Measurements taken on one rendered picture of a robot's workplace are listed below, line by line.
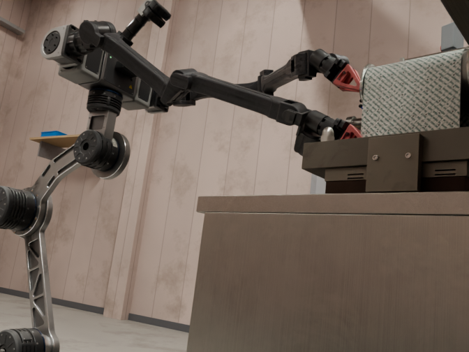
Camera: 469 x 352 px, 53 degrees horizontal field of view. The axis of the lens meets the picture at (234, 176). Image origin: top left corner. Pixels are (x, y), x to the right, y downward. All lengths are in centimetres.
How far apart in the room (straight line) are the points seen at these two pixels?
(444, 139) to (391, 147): 9
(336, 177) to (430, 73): 37
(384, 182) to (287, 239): 22
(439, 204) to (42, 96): 792
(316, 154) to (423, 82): 33
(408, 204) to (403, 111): 40
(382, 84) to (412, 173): 40
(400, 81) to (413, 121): 11
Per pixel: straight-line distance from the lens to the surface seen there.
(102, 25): 171
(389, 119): 122
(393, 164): 93
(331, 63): 141
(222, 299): 106
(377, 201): 89
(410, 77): 124
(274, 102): 132
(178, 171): 595
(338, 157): 101
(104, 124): 191
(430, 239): 84
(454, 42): 192
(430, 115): 118
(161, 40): 676
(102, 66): 192
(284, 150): 525
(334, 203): 92
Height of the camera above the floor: 73
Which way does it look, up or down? 12 degrees up
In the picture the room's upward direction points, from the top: 7 degrees clockwise
